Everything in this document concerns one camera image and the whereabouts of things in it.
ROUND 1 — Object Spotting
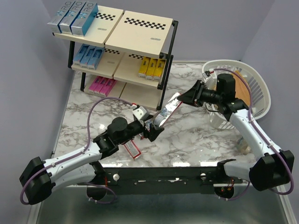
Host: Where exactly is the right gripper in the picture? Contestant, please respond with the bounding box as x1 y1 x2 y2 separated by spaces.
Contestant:
177 79 222 108

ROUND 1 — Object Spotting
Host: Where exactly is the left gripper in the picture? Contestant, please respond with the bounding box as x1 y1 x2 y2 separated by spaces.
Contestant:
116 114 164 145

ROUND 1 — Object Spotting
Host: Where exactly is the red R&O toothpaste box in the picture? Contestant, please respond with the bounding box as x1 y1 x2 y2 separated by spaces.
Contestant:
153 92 182 127

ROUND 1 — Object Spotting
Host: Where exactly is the yellow toothpaste box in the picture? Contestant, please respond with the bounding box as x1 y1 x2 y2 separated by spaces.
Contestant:
153 59 166 81
146 58 158 80
138 57 151 78

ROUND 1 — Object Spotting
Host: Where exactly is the pink toothpaste box back side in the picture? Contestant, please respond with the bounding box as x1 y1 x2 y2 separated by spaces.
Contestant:
100 79 117 97

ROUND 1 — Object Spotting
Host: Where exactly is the pink toothpaste box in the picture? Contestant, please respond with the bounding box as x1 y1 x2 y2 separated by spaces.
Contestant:
100 79 117 97
88 76 103 92
94 77 110 95

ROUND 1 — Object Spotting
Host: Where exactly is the light blue toothpaste box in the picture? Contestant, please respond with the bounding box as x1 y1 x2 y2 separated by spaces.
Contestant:
73 44 89 65
87 47 105 70
80 45 96 68

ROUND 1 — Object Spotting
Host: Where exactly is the blue metallic toothpaste box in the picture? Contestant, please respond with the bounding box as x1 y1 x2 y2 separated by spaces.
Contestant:
71 1 98 36

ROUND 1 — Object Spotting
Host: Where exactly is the silver blue R&O box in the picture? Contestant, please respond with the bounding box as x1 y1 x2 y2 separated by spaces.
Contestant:
59 0 86 34

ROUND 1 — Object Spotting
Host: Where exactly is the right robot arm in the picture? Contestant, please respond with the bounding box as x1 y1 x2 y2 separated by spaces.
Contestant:
178 73 294 194

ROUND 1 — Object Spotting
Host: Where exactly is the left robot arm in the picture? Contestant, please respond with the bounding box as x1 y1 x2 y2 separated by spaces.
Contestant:
19 116 164 205

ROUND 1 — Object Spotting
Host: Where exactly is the beige three-tier shelf rack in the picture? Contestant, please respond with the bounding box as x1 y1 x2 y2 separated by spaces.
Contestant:
55 6 178 110

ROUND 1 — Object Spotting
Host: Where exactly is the silver red R&O box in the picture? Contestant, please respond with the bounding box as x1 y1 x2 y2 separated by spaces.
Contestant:
139 117 154 140

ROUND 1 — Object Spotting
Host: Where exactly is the red toothpaste box barcode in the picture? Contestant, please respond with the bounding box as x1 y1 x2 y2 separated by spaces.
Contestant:
124 140 142 160

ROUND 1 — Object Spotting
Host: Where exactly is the woven wicker fan tray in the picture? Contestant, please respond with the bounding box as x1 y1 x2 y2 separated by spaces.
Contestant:
232 74 250 107

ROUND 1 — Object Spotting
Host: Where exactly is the white plastic dish basket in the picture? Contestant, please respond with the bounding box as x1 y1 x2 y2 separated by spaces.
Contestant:
202 60 271 120

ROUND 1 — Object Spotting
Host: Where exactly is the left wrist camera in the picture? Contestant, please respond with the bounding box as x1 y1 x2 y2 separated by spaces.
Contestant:
131 103 150 121

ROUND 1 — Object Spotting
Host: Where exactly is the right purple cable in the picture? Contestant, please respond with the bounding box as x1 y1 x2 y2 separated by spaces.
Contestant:
210 68 295 201

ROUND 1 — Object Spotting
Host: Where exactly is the purple cable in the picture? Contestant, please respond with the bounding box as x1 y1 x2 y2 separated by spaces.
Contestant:
210 68 295 201
20 97 138 205

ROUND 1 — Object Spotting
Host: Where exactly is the black mounting rail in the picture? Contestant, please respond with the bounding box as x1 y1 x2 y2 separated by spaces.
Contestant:
90 167 242 198

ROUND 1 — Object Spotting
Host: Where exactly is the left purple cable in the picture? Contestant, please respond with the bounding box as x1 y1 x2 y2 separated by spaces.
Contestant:
20 97 138 205

